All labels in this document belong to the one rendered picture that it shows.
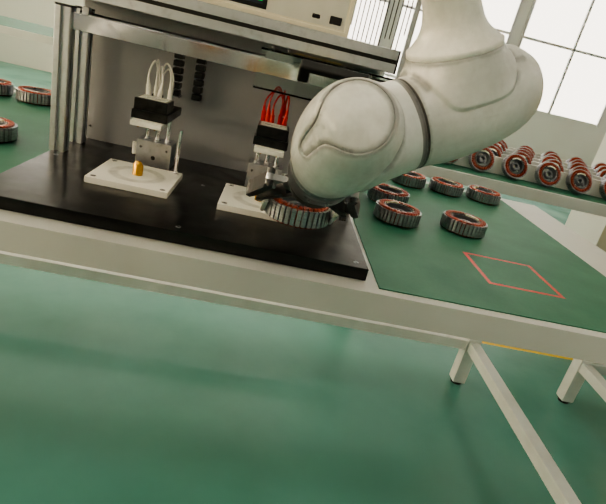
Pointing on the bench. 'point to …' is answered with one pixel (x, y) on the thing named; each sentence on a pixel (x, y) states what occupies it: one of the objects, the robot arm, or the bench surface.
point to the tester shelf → (267, 31)
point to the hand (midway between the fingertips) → (298, 207)
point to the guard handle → (325, 71)
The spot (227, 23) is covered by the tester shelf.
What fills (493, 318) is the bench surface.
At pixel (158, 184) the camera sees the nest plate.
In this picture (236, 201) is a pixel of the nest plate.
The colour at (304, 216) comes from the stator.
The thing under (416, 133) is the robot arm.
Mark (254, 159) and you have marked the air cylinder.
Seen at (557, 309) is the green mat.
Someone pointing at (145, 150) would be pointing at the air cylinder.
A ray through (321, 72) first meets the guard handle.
